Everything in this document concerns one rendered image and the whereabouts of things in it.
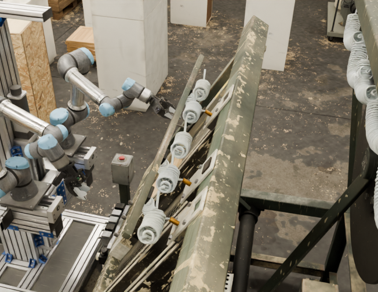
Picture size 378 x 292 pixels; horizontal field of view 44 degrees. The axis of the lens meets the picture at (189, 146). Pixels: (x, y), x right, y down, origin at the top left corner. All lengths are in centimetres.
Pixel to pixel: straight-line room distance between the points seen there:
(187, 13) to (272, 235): 450
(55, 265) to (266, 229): 170
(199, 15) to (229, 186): 626
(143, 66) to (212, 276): 401
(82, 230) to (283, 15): 372
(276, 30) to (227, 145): 471
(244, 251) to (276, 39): 383
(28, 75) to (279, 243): 260
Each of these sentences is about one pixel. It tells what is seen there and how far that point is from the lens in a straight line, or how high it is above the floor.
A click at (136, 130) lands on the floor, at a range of 502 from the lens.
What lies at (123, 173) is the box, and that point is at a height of 86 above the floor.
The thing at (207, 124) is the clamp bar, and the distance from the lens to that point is 182.
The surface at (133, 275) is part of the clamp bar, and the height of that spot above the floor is 136.
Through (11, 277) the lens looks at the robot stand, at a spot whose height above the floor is 21.
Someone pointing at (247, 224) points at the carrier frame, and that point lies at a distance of 299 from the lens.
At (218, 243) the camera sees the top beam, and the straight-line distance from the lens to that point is 121.
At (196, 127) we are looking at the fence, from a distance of 252.
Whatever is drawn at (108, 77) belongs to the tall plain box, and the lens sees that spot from 523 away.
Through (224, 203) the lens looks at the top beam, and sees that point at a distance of 131.
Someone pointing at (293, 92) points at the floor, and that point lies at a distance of 588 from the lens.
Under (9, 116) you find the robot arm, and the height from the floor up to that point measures 160.
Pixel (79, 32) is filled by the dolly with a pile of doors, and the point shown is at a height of 30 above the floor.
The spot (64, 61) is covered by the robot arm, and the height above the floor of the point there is 166.
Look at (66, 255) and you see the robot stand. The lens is 353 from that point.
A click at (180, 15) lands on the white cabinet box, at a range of 759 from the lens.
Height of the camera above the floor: 284
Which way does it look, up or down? 36 degrees down
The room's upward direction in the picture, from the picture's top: 1 degrees clockwise
